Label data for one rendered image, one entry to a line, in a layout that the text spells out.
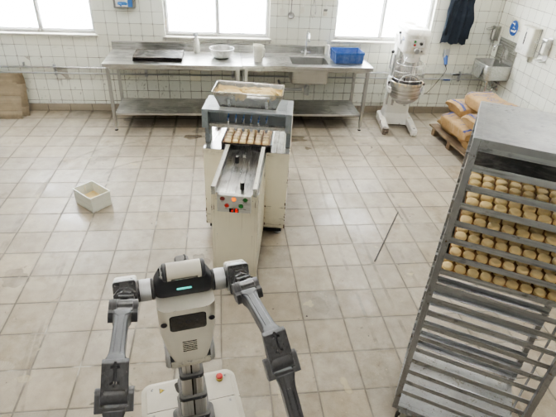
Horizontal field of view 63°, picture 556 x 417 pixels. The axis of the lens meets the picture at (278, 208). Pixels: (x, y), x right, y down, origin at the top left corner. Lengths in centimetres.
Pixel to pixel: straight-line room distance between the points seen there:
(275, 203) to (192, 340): 225
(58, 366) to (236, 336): 115
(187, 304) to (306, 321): 170
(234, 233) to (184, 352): 153
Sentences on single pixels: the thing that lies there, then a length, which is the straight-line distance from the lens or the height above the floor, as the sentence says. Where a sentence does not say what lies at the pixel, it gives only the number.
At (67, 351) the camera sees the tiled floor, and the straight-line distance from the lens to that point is 346.
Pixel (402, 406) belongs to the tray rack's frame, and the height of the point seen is 15.
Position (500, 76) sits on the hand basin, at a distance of 725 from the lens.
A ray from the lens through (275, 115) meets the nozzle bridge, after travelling 367.
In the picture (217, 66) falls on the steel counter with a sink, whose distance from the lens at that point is 600.
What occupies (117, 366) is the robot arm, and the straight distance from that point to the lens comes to 149.
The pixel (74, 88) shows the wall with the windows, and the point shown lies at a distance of 718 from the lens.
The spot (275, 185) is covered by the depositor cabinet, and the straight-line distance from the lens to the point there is 395.
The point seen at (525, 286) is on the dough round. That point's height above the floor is 115.
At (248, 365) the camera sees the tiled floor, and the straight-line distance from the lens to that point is 318.
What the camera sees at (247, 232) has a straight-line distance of 338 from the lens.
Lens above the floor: 250
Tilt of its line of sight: 33 degrees down
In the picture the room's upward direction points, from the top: 3 degrees clockwise
